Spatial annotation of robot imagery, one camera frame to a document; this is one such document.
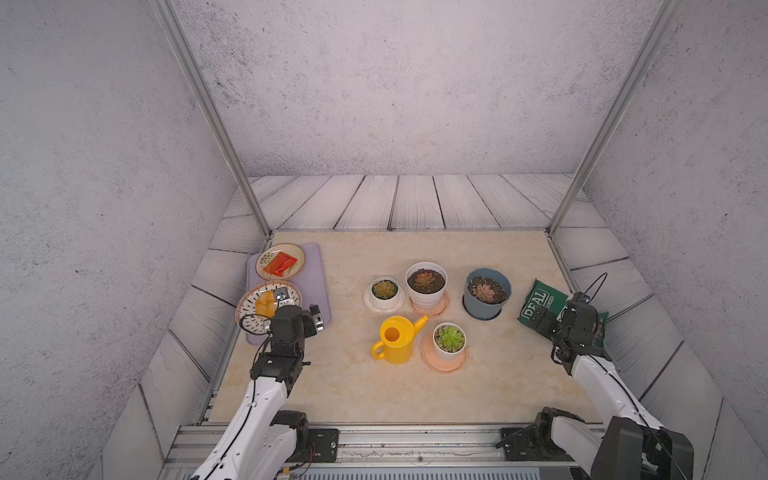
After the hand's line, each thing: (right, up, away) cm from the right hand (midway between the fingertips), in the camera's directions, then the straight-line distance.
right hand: (553, 316), depth 86 cm
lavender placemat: (-73, +7, +19) cm, 76 cm away
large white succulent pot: (-35, +9, +7) cm, 37 cm away
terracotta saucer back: (-33, -1, +11) cm, 35 cm away
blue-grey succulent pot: (-17, +7, +5) cm, 19 cm away
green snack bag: (+2, +1, +10) cm, 10 cm away
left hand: (-71, +3, -3) cm, 71 cm away
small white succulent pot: (-48, +6, +7) cm, 49 cm away
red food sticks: (-86, +14, +22) cm, 90 cm away
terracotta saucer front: (-35, -11, +3) cm, 37 cm away
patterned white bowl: (-93, +1, +10) cm, 93 cm away
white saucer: (-47, -1, +11) cm, 49 cm away
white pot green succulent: (-31, -5, -6) cm, 32 cm away
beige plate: (-85, +20, +26) cm, 91 cm away
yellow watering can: (-45, -5, -6) cm, 46 cm away
